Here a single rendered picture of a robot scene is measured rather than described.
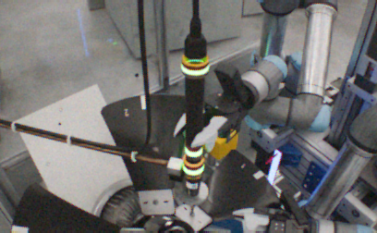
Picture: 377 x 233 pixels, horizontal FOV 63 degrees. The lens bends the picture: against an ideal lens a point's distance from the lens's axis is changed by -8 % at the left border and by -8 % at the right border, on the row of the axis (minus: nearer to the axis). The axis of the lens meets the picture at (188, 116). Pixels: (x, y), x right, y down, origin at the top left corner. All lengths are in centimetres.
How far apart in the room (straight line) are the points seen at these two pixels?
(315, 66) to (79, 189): 73
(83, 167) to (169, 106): 34
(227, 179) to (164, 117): 28
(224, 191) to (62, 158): 46
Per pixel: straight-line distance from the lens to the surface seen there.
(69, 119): 97
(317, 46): 93
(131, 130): 80
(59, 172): 97
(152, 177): 80
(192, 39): 50
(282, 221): 87
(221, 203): 89
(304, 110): 86
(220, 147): 121
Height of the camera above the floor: 193
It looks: 42 degrees down
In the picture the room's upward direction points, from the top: straight up
